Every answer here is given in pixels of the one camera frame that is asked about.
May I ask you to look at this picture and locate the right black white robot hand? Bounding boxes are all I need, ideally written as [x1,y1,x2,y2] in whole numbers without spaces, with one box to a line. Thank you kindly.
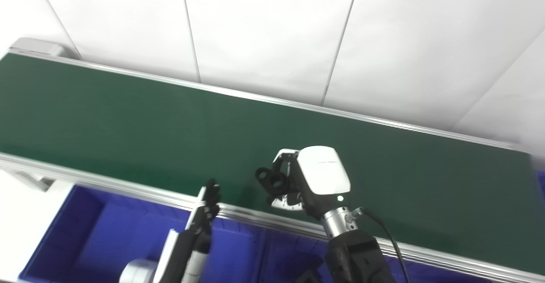
[270,145,352,220]

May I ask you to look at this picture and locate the green conveyor belt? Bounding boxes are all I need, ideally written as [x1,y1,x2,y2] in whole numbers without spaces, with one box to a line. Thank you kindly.
[0,37,545,283]
[0,53,545,275]

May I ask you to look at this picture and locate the black flange part with holes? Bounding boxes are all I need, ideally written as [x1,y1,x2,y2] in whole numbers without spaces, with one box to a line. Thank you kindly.
[255,167,291,197]

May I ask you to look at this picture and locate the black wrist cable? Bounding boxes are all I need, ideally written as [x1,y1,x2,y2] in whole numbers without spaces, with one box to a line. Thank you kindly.
[349,207,412,283]

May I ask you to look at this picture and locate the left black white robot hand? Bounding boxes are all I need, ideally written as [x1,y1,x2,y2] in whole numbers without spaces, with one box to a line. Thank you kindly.
[153,179,222,283]

